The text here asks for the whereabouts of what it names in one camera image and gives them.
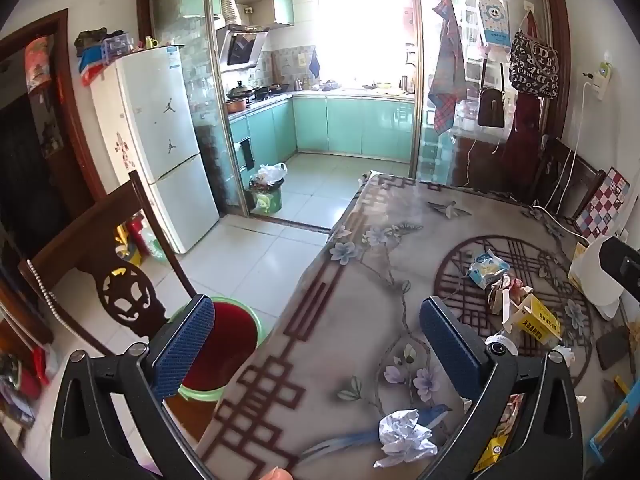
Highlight dark red notebook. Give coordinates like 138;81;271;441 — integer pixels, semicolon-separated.
595;325;632;372

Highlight yellow cardboard box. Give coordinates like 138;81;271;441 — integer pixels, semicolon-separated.
502;292;563;346

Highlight plaid hanging cloth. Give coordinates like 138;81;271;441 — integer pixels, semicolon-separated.
427;0;468;136

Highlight white refrigerator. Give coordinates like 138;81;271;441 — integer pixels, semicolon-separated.
90;46;222;255

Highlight white paper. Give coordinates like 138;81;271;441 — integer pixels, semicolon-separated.
377;408;438;466

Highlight clear plastic box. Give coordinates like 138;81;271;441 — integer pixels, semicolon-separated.
101;36;136;61

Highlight dark red hanging garment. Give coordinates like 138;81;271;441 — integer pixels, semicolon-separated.
501;92;543;201

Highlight red bucket with green rim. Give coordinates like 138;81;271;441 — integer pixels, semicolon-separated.
167;297;268;403

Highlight floral patterned paper cup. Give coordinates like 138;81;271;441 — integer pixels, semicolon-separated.
484;332;518;358

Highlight carved dark wooden chair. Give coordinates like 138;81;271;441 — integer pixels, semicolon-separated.
19;170;198;361

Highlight floral printed tablecloth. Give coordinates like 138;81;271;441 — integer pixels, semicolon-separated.
197;172;640;480

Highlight blue and yellow box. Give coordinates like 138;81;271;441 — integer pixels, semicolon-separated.
589;395;640;476

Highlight teal upper kitchen cabinets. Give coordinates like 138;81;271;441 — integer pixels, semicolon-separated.
217;0;293;28

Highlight blue and white hanging poster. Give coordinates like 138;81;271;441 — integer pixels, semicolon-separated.
477;0;511;53

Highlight red and white checkered board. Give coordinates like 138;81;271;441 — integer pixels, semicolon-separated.
572;166;632;246

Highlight white power cable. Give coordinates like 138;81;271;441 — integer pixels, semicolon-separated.
535;80;593;241

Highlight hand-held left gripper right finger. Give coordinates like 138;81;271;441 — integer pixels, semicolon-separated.
419;296;585;480

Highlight teal kitchen cabinets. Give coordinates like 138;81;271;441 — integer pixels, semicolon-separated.
217;0;293;28
227;95;418;171

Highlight green bin with plastic bag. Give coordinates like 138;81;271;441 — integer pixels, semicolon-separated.
248;162;288;216

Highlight blue and white snack wrapper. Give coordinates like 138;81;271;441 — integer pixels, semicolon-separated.
466;249;511;289

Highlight dark green cloth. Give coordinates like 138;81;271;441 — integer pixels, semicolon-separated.
75;27;108;53

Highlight yellow snack packet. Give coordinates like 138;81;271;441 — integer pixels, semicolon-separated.
472;392;526;473

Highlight green plastic container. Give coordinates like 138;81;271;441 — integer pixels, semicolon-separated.
145;235;168;263

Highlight steel range hood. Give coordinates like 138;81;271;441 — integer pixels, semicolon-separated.
215;24;271;72

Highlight red door hanging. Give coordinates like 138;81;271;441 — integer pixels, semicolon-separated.
25;35;55;93

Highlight white wall charger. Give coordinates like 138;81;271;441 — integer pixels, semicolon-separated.
585;60;613;96

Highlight brown shoulder bag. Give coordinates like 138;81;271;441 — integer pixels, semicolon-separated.
477;57;511;128

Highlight blue and red box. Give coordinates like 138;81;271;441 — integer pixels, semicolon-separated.
79;50;113;86

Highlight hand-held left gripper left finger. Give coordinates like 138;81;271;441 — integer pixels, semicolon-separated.
49;294;217;480

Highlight black patterned tote bag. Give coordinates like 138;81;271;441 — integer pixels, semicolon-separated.
509;32;560;100

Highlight teal lower kitchen cabinets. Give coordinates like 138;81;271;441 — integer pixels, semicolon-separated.
227;95;418;171

